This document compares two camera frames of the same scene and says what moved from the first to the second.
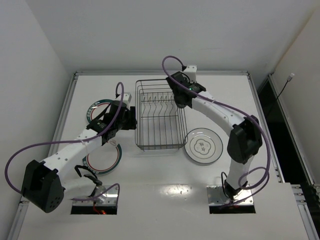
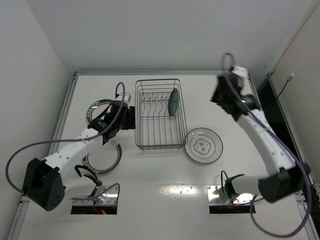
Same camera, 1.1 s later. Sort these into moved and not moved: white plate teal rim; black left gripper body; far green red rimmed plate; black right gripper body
Moved: black right gripper body
Not moved: white plate teal rim; far green red rimmed plate; black left gripper body
